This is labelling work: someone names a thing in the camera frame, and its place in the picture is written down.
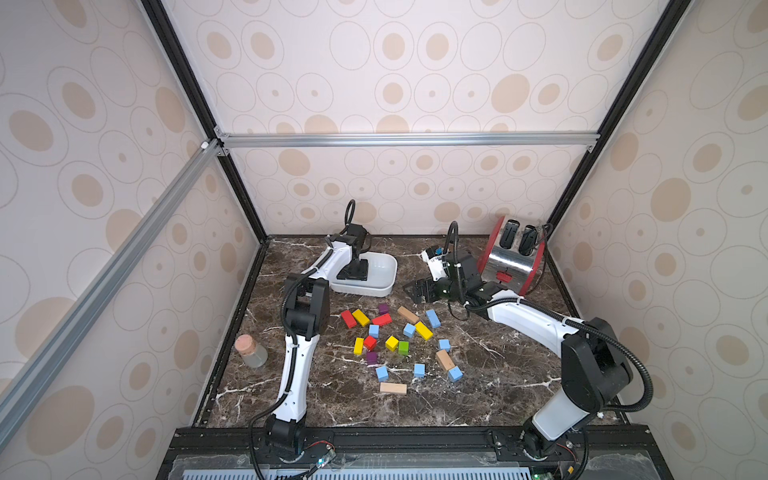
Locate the small red cube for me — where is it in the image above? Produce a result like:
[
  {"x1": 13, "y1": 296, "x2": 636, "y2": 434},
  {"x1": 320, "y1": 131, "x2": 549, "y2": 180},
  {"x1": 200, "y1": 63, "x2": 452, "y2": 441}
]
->
[{"x1": 363, "y1": 336, "x2": 377, "y2": 351}]

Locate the small yellow cube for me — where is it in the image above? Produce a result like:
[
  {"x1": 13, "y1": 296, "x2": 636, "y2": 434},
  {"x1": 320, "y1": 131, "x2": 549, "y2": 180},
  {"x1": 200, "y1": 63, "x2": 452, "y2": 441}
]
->
[{"x1": 385, "y1": 336, "x2": 399, "y2": 352}]

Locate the long tan block bottom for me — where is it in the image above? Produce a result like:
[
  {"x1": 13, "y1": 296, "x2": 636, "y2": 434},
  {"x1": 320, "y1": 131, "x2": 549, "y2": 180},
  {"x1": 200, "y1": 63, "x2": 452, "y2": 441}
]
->
[{"x1": 380, "y1": 382, "x2": 408, "y2": 395}]

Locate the narrow yellow block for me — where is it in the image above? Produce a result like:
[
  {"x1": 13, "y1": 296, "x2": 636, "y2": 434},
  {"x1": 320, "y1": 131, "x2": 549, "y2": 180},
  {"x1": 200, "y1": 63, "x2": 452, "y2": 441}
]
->
[{"x1": 353, "y1": 338, "x2": 364, "y2": 356}]

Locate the silver diagonal frame bar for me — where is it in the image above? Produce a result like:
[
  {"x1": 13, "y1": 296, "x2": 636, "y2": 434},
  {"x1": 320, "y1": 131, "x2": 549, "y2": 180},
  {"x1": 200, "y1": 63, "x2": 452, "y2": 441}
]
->
[{"x1": 1, "y1": 139, "x2": 222, "y2": 448}]

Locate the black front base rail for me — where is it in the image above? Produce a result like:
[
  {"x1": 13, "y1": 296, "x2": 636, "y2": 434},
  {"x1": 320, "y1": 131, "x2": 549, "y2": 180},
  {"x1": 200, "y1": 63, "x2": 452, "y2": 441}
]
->
[{"x1": 157, "y1": 425, "x2": 672, "y2": 479}]

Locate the long red block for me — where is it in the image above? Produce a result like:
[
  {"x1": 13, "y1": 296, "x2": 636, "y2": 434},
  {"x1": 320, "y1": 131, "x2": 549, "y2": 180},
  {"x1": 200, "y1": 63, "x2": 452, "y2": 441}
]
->
[
  {"x1": 341, "y1": 310, "x2": 358, "y2": 329},
  {"x1": 372, "y1": 313, "x2": 392, "y2": 326}
]

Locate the long red block left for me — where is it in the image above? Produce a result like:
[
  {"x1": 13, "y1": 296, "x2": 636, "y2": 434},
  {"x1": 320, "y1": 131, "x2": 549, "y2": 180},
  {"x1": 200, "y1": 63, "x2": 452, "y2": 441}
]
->
[{"x1": 341, "y1": 310, "x2": 358, "y2": 329}]

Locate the silver horizontal frame bar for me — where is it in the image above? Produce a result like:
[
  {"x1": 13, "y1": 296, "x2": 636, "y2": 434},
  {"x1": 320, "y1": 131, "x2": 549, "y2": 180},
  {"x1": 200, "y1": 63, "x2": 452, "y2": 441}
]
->
[{"x1": 221, "y1": 131, "x2": 600, "y2": 148}]

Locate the white rectangular dish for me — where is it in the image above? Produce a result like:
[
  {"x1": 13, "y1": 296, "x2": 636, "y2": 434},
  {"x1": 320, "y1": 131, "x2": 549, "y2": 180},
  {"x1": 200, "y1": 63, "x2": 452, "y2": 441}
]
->
[{"x1": 329, "y1": 252, "x2": 398, "y2": 298}]

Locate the long yellow block right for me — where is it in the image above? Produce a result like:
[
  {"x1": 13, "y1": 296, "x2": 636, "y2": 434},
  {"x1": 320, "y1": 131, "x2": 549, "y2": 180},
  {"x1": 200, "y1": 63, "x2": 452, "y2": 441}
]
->
[{"x1": 415, "y1": 322, "x2": 433, "y2": 341}]

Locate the long yellow block left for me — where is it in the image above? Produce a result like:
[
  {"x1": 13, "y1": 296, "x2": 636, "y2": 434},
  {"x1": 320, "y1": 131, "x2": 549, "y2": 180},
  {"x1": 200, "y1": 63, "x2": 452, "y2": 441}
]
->
[{"x1": 352, "y1": 309, "x2": 371, "y2": 327}]

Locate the pink lidded glass jar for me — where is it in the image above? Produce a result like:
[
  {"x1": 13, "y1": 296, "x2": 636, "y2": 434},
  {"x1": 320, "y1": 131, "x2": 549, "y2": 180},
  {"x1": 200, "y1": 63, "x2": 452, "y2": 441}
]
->
[{"x1": 234, "y1": 334, "x2": 268, "y2": 369}]

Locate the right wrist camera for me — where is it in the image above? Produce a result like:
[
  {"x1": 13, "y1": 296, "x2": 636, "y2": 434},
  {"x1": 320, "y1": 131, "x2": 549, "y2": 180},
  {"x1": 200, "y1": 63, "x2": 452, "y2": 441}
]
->
[{"x1": 420, "y1": 245, "x2": 447, "y2": 281}]

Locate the long blue block upper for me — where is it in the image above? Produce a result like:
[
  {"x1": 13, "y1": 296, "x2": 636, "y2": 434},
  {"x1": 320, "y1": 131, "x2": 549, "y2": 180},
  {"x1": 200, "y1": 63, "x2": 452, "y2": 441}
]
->
[{"x1": 425, "y1": 309, "x2": 441, "y2": 329}]

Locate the long tan block upper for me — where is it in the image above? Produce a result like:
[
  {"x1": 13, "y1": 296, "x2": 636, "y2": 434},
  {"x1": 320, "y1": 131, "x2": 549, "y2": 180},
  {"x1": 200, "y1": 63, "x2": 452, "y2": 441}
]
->
[{"x1": 397, "y1": 307, "x2": 420, "y2": 324}]

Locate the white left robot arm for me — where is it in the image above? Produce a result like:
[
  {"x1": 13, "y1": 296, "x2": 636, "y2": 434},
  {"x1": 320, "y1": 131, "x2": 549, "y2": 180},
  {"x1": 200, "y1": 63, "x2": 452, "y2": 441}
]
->
[{"x1": 265, "y1": 221, "x2": 368, "y2": 454}]

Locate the long red block middle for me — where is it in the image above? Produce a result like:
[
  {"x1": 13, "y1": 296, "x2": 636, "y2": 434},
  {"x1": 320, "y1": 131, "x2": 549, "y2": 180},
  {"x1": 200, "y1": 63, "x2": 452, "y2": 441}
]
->
[{"x1": 372, "y1": 313, "x2": 392, "y2": 326}]

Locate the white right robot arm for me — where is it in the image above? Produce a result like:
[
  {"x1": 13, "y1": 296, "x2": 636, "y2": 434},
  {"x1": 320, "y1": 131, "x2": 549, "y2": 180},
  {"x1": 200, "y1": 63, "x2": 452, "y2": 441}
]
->
[{"x1": 406, "y1": 248, "x2": 654, "y2": 461}]

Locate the long tan block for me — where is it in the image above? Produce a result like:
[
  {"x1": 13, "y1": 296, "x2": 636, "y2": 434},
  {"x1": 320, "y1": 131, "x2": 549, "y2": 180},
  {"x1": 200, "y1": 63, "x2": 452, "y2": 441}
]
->
[
  {"x1": 380, "y1": 382, "x2": 408, "y2": 395},
  {"x1": 397, "y1": 307, "x2": 420, "y2": 324}
]

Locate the tan block right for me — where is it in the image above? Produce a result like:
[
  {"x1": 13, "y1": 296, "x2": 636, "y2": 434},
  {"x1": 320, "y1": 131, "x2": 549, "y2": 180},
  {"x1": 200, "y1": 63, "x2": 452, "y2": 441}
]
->
[{"x1": 436, "y1": 350, "x2": 455, "y2": 371}]

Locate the long yellow block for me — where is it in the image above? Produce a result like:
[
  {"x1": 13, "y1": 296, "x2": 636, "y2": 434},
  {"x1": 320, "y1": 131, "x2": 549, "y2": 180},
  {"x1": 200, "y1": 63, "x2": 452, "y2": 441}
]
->
[
  {"x1": 415, "y1": 322, "x2": 433, "y2": 341},
  {"x1": 352, "y1": 309, "x2": 371, "y2": 327}
]

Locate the red silver toaster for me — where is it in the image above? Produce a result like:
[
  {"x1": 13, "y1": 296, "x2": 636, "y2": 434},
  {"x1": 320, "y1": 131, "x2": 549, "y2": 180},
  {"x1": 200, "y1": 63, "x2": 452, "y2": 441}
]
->
[{"x1": 478, "y1": 215, "x2": 552, "y2": 296}]

